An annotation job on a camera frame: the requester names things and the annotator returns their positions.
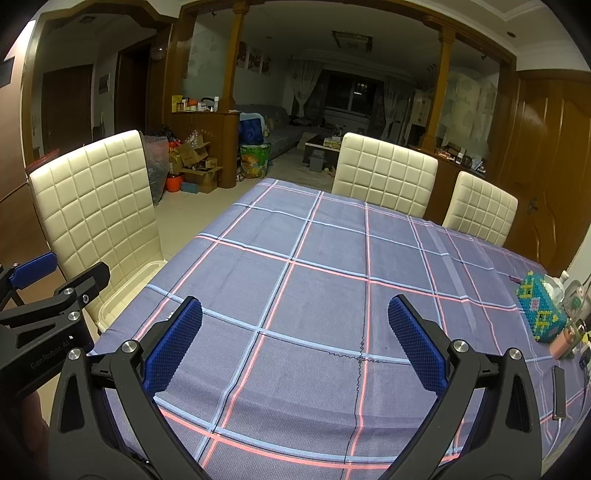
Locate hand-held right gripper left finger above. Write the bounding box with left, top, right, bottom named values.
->
left=48, top=295, right=211, bottom=480

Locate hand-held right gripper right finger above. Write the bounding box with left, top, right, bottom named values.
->
left=381, top=294, right=543, bottom=480

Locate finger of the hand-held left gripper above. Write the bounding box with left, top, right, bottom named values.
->
left=0, top=262, right=112, bottom=365
left=0, top=251, right=57, bottom=315

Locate cream quilted dining chair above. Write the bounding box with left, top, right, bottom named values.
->
left=28, top=129, right=169, bottom=335
left=442, top=171, right=519, bottom=247
left=331, top=133, right=439, bottom=217

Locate blue plaid tablecloth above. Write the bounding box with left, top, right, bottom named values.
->
left=88, top=178, right=591, bottom=480

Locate beaded tissue box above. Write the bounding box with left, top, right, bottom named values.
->
left=517, top=271, right=570, bottom=343

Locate clear plastic bag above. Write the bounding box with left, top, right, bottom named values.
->
left=141, top=134, right=171, bottom=206

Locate black phone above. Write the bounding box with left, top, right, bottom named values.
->
left=551, top=367, right=567, bottom=422

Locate pink bottle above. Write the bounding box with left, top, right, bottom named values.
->
left=553, top=323, right=583, bottom=361

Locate dark wooden door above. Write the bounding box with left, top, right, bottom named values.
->
left=41, top=65, right=95, bottom=157
left=115, top=44, right=153, bottom=134

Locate wooden counter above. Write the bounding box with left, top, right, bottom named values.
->
left=406, top=143, right=490, bottom=222

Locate glass bottle red cap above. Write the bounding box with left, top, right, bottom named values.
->
left=566, top=279, right=588, bottom=319

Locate cardboard box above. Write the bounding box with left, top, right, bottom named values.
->
left=182, top=164, right=222, bottom=193
left=173, top=141, right=211, bottom=171

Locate colourful printed bag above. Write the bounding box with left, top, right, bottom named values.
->
left=240, top=143, right=271, bottom=178

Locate wooden cabinet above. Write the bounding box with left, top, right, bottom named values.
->
left=168, top=111, right=241, bottom=189

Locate coffee table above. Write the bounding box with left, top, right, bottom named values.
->
left=304, top=134, right=345, bottom=164

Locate brown wooden door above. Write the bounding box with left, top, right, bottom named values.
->
left=489, top=76, right=591, bottom=273

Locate blue bag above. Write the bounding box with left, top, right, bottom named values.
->
left=239, top=117, right=265, bottom=146

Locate grey sofa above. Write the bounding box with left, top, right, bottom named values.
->
left=235, top=104, right=305, bottom=160

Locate patterned curtain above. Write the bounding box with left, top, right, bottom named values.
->
left=291, top=58, right=321, bottom=118
left=383, top=76, right=414, bottom=139

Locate window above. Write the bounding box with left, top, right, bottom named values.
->
left=323, top=69, right=386, bottom=123

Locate wooden column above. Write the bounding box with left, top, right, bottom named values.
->
left=431, top=23, right=458, bottom=151
left=221, top=2, right=247, bottom=114

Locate ceiling lamp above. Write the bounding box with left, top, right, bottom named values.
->
left=331, top=31, right=373, bottom=51

